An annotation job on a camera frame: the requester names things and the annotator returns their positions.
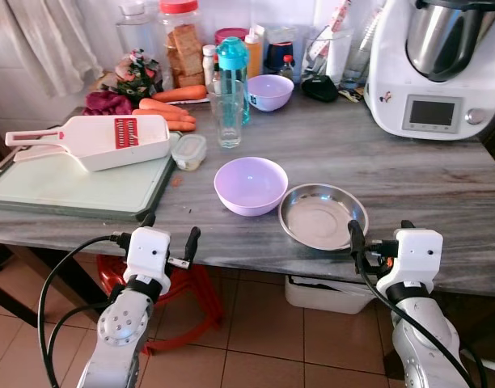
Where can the red lidded cracker jar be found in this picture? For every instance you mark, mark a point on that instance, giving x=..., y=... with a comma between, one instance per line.
x=183, y=44

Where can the clear drinking glass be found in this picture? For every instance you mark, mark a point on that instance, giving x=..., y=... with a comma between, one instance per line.
x=228, y=121

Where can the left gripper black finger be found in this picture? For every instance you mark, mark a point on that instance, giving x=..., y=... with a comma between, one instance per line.
x=149, y=220
x=192, y=241

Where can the small purple bowl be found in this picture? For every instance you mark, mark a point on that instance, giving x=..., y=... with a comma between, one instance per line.
x=269, y=93

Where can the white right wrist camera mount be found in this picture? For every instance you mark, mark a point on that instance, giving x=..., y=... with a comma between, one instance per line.
x=418, y=255

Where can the teal water bottle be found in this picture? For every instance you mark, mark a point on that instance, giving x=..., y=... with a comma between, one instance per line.
x=233, y=56

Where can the white curtain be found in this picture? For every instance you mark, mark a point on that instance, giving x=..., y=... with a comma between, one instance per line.
x=45, y=40

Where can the white kitchen food processor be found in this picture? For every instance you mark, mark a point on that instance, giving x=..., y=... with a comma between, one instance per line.
x=442, y=73

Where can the red metal stool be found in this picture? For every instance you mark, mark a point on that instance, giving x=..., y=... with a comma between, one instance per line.
x=200, y=295

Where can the dark blue jar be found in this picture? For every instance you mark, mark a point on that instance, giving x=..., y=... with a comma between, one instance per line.
x=280, y=52

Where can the round metal plate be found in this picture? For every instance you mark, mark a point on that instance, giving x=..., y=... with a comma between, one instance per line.
x=320, y=217

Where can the white plastic box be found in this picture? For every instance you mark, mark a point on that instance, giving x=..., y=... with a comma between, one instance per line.
x=324, y=295

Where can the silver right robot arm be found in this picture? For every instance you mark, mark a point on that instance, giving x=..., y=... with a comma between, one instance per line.
x=421, y=335

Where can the small clear lidded container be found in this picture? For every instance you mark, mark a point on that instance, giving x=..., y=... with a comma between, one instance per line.
x=189, y=152

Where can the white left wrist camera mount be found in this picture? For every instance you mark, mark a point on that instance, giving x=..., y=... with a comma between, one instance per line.
x=148, y=252

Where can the pale green cutting board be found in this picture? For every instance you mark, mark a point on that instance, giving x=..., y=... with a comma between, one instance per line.
x=61, y=190

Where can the pink lidded container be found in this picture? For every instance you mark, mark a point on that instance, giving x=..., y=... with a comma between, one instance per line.
x=230, y=34

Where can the orange bottle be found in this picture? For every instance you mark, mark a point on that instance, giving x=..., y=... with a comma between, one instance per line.
x=254, y=52

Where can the small red capped bottle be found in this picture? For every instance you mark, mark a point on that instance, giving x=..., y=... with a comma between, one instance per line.
x=287, y=69

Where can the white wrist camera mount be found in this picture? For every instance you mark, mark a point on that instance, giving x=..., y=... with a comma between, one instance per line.
x=148, y=252
x=418, y=255

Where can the bag of mixed vegetables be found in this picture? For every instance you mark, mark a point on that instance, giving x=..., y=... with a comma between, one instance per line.
x=138, y=74

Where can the white mandoline slicer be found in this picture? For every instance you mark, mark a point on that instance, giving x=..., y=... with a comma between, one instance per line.
x=94, y=141

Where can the clear plastic jar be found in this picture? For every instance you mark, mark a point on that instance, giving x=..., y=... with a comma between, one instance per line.
x=137, y=28

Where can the dark red cabbage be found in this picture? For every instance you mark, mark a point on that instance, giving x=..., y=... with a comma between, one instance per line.
x=107, y=103

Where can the large purple bowl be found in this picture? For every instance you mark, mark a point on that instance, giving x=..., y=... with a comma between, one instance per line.
x=250, y=187

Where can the black rounded object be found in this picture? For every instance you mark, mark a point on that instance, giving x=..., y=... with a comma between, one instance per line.
x=320, y=89

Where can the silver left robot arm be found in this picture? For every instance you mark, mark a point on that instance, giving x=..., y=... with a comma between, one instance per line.
x=118, y=327

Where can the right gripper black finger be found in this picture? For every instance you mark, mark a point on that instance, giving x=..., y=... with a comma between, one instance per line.
x=357, y=238
x=408, y=225

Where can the small white bottle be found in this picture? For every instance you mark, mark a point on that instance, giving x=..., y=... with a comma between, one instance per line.
x=209, y=65

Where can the clear glass utensil holder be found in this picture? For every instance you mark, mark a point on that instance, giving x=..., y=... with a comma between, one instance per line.
x=332, y=52

